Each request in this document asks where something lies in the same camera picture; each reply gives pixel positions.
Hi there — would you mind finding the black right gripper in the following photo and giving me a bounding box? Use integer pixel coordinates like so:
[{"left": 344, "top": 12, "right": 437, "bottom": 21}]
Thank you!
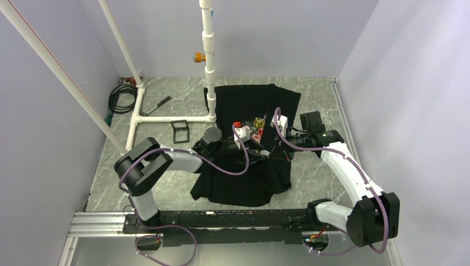
[{"left": 268, "top": 127, "right": 310, "bottom": 162}]

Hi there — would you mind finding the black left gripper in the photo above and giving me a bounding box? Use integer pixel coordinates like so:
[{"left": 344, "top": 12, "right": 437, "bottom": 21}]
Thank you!
[{"left": 211, "top": 137, "right": 265, "bottom": 165}]

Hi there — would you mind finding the black floral print t-shirt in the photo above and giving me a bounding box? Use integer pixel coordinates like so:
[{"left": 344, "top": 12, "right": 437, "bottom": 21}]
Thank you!
[{"left": 190, "top": 84, "right": 301, "bottom": 207}]

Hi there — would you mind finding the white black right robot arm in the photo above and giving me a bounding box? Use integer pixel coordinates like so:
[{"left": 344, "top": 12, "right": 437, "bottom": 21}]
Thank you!
[{"left": 270, "top": 108, "right": 400, "bottom": 254}]

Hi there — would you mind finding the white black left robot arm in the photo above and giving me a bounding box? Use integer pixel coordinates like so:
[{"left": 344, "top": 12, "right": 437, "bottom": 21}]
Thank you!
[{"left": 114, "top": 127, "right": 258, "bottom": 233}]

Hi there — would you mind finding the orange yellow pipe fitting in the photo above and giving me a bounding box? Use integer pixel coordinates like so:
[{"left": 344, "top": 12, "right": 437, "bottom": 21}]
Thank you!
[{"left": 193, "top": 52, "right": 206, "bottom": 63}]

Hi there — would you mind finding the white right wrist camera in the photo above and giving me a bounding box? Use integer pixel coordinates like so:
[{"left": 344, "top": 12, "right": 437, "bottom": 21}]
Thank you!
[{"left": 270, "top": 115, "right": 288, "bottom": 137}]

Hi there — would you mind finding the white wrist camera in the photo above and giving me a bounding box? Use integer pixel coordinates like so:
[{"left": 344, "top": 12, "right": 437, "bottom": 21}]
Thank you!
[
  {"left": 270, "top": 115, "right": 288, "bottom": 137},
  {"left": 233, "top": 121, "right": 251, "bottom": 149}
]

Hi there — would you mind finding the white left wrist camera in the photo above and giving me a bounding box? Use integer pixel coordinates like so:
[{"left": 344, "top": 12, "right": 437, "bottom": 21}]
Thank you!
[{"left": 233, "top": 121, "right": 251, "bottom": 149}]

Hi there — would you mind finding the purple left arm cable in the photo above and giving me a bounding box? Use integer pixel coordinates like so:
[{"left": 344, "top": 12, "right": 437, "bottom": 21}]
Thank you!
[{"left": 118, "top": 122, "right": 251, "bottom": 266}]

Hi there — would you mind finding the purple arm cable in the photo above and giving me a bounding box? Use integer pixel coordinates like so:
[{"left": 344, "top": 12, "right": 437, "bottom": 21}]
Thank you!
[
  {"left": 272, "top": 107, "right": 390, "bottom": 257},
  {"left": 118, "top": 122, "right": 251, "bottom": 266}
]

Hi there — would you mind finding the small black square frame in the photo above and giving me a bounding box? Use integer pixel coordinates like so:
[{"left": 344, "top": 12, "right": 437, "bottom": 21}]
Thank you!
[{"left": 170, "top": 120, "right": 190, "bottom": 144}]

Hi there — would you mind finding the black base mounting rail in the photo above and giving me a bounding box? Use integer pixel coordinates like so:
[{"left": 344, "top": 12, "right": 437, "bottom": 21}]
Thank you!
[{"left": 122, "top": 209, "right": 332, "bottom": 250}]

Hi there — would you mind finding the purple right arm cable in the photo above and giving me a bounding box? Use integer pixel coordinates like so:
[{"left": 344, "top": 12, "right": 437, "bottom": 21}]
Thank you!
[{"left": 272, "top": 107, "right": 390, "bottom": 257}]

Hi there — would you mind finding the black handled hammer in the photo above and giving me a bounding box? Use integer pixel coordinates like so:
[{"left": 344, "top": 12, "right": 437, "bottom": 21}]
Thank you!
[{"left": 139, "top": 96, "right": 171, "bottom": 116}]

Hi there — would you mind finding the coiled black cable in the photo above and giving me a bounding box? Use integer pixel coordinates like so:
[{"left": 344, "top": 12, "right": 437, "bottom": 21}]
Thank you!
[{"left": 108, "top": 83, "right": 138, "bottom": 115}]

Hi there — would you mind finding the aluminium extrusion rail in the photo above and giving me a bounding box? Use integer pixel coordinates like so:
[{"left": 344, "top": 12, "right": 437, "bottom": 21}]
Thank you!
[{"left": 67, "top": 211, "right": 392, "bottom": 238}]

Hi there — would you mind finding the white pvc pipe frame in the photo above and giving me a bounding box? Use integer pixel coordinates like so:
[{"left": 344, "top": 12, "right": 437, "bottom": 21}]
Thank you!
[{"left": 1, "top": 1, "right": 201, "bottom": 156}]

